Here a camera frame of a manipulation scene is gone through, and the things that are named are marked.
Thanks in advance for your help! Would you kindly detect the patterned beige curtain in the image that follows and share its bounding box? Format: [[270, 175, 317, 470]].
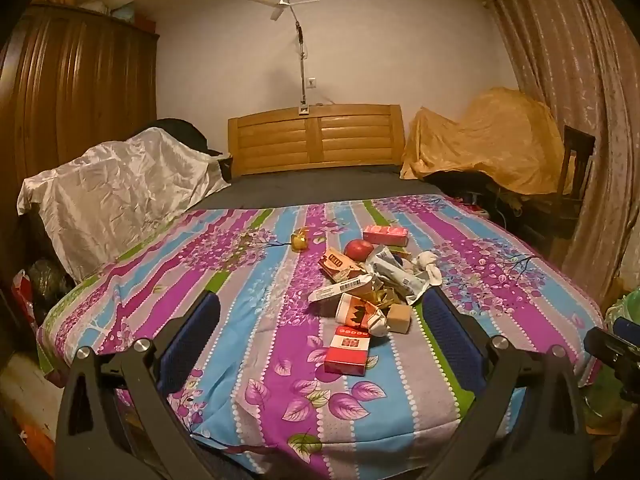
[[487, 0, 640, 306]]

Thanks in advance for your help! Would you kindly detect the red plastic bag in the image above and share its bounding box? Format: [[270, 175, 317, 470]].
[[12, 270, 37, 327]]

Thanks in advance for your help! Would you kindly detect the red cigarette pack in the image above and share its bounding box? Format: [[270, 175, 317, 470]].
[[324, 326, 373, 376]]

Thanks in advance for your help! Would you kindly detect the striped floral bed sheet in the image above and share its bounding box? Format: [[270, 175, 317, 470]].
[[37, 195, 606, 476]]

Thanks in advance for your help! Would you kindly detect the small white fan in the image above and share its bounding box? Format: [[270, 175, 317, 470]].
[[249, 0, 321, 22]]

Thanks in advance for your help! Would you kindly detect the white bag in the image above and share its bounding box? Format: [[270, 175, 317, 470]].
[[80, 0, 136, 23]]

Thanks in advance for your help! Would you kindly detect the white satin cloth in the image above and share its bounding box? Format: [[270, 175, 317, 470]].
[[17, 127, 233, 283]]

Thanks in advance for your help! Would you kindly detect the orange and white paper cup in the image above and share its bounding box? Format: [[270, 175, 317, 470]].
[[336, 292, 375, 329]]

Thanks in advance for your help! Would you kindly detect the yellow cloth cover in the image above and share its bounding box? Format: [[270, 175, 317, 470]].
[[400, 87, 566, 196]]

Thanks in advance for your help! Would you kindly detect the orange patterned box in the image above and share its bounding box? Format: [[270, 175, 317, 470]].
[[319, 248, 371, 281]]

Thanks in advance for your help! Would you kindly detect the brown wooden wardrobe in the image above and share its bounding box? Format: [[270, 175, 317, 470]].
[[0, 2, 161, 186]]

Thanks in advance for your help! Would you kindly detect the beige block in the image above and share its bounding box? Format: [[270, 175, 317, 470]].
[[387, 304, 412, 333]]

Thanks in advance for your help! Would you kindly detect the pink tissue pack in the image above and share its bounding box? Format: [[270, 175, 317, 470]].
[[362, 225, 410, 248]]

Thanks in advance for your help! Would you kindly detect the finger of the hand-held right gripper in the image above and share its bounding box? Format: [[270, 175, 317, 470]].
[[584, 327, 640, 368], [614, 316, 640, 343]]

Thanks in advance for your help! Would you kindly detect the white knitted sock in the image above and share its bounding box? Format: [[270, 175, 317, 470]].
[[405, 252, 443, 286]]

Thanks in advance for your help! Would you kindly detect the red apple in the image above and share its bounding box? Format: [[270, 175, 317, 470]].
[[344, 240, 375, 262]]

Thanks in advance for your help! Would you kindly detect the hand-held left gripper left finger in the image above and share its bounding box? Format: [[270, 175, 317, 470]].
[[55, 290, 223, 480]]

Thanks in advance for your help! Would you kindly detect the dark plastic bag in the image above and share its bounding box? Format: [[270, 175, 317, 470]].
[[27, 259, 76, 307]]

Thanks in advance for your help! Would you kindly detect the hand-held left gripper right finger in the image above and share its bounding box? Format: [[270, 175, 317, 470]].
[[422, 290, 596, 480]]

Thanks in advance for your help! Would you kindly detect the blue and white wrapper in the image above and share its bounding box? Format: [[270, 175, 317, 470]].
[[367, 245, 431, 306]]

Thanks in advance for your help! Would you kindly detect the wooden headboard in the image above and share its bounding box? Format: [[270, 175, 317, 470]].
[[227, 104, 405, 177]]

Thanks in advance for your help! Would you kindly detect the dark wooden chair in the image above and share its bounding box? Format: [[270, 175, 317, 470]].
[[520, 125, 596, 248]]

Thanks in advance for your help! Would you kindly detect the dark clothing pile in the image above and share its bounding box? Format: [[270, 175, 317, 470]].
[[145, 117, 223, 157]]

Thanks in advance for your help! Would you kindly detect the white box with barcode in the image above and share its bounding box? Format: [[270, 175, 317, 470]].
[[308, 272, 373, 303]]

